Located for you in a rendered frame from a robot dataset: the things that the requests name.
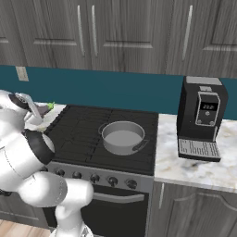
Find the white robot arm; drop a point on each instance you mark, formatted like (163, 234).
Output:
(21, 160)

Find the black stove with oven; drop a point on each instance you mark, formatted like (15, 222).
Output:
(80, 132)

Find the grey wood wall cupboard door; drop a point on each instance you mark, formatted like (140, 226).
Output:
(129, 27)
(213, 31)
(52, 27)
(3, 31)

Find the purple eggplant with green stem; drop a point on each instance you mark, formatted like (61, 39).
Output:
(46, 107)

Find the grey metal pot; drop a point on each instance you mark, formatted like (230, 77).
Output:
(122, 138)

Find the beige wall outlet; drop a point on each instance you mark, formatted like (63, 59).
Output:
(22, 73)

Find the grey wood base cupboard door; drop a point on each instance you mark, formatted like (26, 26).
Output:
(200, 213)
(18, 213)

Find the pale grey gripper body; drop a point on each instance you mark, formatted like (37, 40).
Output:
(32, 108)

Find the black oven door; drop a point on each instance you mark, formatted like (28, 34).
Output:
(123, 217)

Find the black coffee machine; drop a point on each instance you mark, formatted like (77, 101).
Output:
(197, 120)

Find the black stove knob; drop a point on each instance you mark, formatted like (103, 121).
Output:
(94, 178)
(76, 175)
(131, 184)
(60, 172)
(112, 180)

